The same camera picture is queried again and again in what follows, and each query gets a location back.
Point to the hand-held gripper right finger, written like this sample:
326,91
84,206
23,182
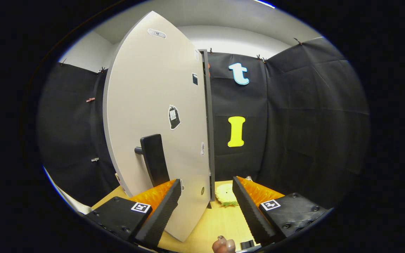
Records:
251,214

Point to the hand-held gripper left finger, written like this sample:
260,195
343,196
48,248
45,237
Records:
160,218

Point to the grey shoe cabinet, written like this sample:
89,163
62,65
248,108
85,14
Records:
209,123

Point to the beige shoe cabinet door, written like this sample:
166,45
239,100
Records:
146,88

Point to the black backdrop cloth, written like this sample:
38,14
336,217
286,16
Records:
311,123

